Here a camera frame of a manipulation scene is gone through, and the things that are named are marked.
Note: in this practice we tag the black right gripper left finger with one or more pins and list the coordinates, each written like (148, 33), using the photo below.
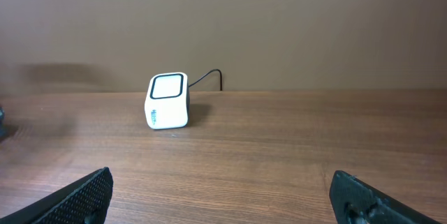
(84, 201)

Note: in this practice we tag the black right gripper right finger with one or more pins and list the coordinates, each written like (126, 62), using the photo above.
(353, 202)

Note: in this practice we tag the white barcode scanner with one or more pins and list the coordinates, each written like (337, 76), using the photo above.
(167, 101)

